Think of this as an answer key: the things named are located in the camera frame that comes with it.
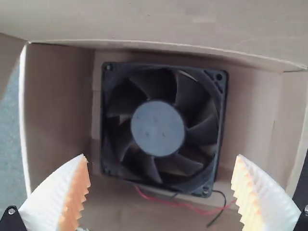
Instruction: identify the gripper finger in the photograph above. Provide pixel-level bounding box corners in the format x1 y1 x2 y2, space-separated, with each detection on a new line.
0 153 92 231
230 154 308 231

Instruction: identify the black square fan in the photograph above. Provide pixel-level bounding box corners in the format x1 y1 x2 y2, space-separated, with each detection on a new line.
100 61 230 227

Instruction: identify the cardboard box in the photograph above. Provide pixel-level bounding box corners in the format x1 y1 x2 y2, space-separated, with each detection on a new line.
0 0 308 231

